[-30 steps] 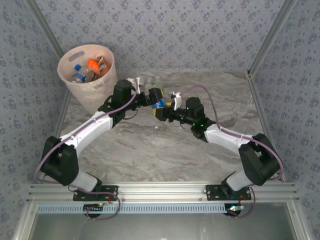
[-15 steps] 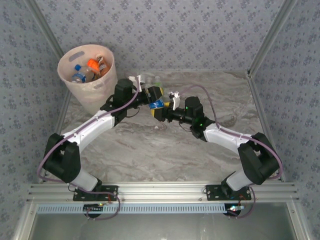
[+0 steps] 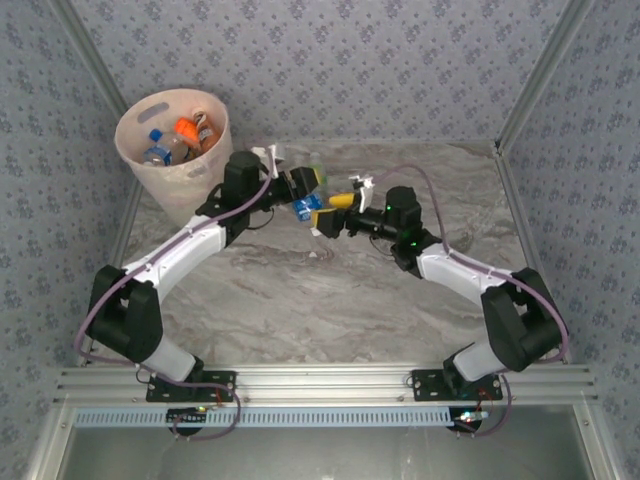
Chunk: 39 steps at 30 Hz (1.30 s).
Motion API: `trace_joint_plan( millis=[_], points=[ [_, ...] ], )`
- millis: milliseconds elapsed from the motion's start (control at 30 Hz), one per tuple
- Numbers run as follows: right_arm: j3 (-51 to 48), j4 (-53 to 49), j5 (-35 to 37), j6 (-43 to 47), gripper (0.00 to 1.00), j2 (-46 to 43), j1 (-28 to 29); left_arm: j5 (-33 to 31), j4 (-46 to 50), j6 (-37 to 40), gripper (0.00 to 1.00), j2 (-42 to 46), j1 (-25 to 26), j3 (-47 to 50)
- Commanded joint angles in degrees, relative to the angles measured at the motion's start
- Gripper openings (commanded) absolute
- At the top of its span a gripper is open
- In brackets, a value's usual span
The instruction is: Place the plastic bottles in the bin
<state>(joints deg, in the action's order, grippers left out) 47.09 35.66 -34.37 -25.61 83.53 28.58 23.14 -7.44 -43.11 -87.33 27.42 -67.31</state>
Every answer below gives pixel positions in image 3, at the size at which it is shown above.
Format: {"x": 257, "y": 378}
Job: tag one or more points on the blue Pocari Sweat bottle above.
{"x": 306, "y": 207}

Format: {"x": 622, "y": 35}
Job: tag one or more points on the tea bottle red tan label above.
{"x": 205, "y": 132}

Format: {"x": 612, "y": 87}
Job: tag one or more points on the bottle with large orange label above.
{"x": 185, "y": 127}

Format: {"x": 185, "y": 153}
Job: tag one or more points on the bottle blue yellow label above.
{"x": 156, "y": 134}

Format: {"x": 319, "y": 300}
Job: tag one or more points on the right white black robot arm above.
{"x": 460, "y": 272}

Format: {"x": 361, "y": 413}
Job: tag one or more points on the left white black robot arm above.
{"x": 185, "y": 245}

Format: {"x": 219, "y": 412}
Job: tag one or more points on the pink plastic bin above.
{"x": 165, "y": 195}

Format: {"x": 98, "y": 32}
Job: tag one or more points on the clear bottle light green label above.
{"x": 317, "y": 162}

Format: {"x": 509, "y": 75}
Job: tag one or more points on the small black controller board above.
{"x": 180, "y": 415}
{"x": 460, "y": 422}

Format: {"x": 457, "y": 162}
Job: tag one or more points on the grey metal lower panel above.
{"x": 320, "y": 455}

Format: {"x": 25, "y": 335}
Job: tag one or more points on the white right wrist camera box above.
{"x": 365, "y": 187}

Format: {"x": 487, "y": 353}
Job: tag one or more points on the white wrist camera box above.
{"x": 365, "y": 187}
{"x": 265, "y": 151}

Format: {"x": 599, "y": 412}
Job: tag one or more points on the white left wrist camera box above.
{"x": 265, "y": 151}

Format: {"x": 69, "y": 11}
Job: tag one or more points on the aluminium mounting rail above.
{"x": 320, "y": 385}

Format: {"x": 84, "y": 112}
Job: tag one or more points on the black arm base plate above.
{"x": 160, "y": 392}
{"x": 427, "y": 387}

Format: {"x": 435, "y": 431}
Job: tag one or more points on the aluminium frame post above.
{"x": 87, "y": 50}
{"x": 541, "y": 75}

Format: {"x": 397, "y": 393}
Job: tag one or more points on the aluminium frame leg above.
{"x": 597, "y": 445}
{"x": 49, "y": 445}

